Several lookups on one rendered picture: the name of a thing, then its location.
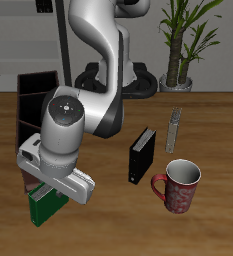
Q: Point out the green pot plant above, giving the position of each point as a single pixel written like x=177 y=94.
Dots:
x=174 y=56

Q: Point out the green book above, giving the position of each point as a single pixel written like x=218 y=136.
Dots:
x=44 y=210

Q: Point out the grey flat oblong object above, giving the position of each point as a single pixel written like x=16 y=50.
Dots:
x=173 y=131

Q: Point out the red patterned mug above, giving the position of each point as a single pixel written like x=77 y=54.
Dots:
x=179 y=193

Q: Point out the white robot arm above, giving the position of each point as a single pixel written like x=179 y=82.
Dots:
x=98 y=110

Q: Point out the dark brown desk caddy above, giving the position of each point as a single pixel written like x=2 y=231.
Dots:
x=31 y=96

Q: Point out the black book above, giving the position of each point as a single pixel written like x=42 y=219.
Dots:
x=141 y=160

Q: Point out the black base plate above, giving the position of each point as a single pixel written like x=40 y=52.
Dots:
x=144 y=85

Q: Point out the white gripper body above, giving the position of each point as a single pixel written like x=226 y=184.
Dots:
x=75 y=186

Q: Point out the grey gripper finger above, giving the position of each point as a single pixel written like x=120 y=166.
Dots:
x=59 y=193

